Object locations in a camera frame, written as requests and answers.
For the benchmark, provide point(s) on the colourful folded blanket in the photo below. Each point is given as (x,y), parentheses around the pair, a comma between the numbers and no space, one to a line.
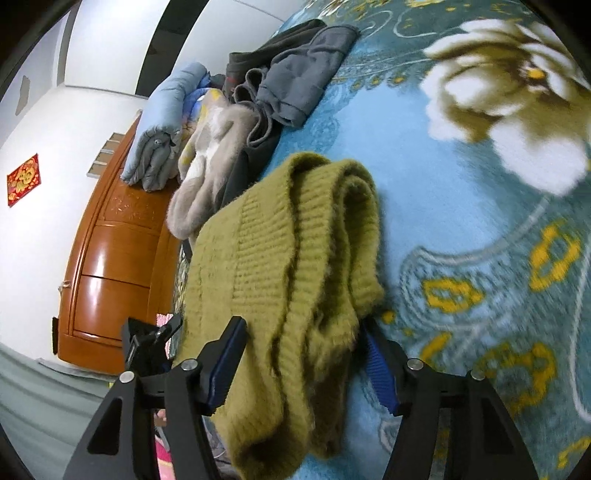
(196,120)

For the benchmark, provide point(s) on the light blue folded quilt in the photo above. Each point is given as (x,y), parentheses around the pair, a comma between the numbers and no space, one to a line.
(151,160)

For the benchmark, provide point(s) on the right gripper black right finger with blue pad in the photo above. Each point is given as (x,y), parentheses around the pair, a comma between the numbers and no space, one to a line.
(482,440)

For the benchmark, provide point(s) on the olive green knit sweater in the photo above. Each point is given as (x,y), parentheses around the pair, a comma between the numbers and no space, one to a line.
(296,256)

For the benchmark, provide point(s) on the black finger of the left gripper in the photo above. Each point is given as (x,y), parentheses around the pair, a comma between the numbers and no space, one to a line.
(144,353)

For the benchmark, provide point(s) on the red wall decoration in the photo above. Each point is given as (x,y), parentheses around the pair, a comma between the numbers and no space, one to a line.
(22,180)

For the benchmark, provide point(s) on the beige fluffy garment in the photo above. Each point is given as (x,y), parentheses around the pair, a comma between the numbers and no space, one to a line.
(206,161)

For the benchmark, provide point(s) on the dark black garment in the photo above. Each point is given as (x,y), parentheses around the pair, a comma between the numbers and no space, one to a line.
(241,62)

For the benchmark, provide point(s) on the white black wardrobe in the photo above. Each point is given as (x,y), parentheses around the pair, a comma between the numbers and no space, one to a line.
(129,47)

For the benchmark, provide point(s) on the teal floral bed blanket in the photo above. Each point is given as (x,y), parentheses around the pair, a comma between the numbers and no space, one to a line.
(473,119)

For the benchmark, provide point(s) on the grey sweatshirt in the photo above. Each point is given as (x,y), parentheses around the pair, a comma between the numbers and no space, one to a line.
(286,92)

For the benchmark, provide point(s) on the orange wooden headboard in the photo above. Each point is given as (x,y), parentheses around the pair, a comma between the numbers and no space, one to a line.
(122,265)

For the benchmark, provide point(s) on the wooden picture frames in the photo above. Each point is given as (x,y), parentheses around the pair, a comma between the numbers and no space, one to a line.
(104,155)

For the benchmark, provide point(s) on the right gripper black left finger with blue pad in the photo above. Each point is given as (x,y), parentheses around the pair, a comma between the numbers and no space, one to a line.
(119,441)

